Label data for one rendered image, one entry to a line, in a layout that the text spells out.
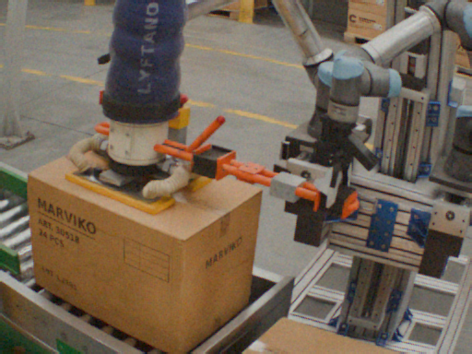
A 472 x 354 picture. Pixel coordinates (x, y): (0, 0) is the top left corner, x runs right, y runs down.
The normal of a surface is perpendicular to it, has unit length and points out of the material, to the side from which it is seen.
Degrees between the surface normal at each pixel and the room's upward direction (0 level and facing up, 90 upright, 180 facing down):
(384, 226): 90
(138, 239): 90
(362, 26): 91
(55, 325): 90
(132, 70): 73
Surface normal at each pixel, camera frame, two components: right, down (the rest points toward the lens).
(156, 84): 0.39, 0.14
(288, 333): 0.09, -0.92
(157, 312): -0.50, 0.30
